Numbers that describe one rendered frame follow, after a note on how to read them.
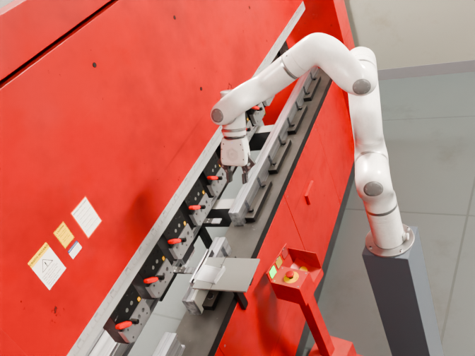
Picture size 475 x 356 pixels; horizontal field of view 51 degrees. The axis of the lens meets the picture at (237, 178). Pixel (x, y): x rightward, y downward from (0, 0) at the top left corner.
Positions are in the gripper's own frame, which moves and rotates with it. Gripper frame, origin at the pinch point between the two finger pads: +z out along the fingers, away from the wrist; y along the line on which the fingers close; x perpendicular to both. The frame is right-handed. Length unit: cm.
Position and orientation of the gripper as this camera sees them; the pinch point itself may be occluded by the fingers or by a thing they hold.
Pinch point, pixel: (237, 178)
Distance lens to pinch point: 180.8
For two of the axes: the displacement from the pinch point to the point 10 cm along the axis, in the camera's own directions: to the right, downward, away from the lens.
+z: 0.6, 9.6, 2.6
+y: 9.0, 0.6, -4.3
